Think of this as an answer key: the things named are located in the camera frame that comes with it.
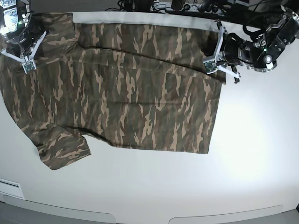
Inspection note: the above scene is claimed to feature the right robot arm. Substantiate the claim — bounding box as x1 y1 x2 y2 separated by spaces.
0 0 45 57

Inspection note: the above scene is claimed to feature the camouflage T-shirt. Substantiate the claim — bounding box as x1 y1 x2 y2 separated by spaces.
0 14 226 170

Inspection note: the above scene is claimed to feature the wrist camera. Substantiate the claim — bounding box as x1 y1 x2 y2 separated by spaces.
203 59 218 75
22 59 36 74

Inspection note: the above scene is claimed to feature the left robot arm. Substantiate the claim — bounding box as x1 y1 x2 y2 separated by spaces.
217 6 299 72

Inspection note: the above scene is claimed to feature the white label plate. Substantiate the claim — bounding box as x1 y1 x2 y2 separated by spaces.
0 179 25 200

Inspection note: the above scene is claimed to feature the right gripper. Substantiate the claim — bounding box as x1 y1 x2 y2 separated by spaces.
8 30 44 58

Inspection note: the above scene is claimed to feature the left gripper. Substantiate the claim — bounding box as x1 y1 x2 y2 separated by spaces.
221 33 244 65

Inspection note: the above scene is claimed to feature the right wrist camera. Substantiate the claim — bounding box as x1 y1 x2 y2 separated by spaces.
22 59 36 74

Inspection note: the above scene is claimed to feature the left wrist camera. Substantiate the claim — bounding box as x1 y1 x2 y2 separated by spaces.
203 59 218 75

